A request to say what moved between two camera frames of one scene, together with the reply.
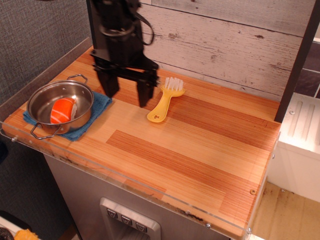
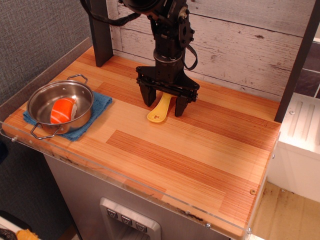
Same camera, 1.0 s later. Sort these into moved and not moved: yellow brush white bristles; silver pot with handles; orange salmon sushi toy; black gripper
Moved: black gripper
Not moved: yellow brush white bristles; orange salmon sushi toy; silver pot with handles
